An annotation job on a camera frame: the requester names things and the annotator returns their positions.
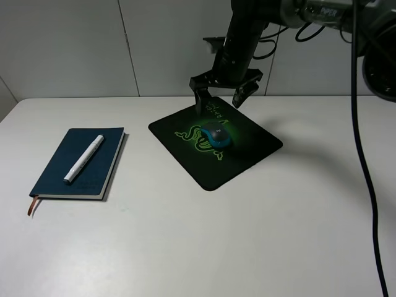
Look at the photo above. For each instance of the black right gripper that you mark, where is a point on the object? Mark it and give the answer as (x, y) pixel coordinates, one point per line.
(230, 70)

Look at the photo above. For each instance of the black blue computer mouse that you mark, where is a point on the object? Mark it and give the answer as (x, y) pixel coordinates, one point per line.
(216, 135)

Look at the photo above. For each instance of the white marker pen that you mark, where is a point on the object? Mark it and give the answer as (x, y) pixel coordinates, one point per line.
(83, 159)

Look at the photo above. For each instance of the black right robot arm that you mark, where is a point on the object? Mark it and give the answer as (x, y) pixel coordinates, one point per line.
(372, 24)

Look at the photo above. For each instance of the black green mouse pad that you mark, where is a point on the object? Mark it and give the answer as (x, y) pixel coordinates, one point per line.
(211, 167)

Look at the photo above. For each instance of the dark blue notebook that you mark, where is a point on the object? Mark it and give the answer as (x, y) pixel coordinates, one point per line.
(93, 179)

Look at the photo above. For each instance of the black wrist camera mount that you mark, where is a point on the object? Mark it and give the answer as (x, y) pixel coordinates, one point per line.
(215, 44)

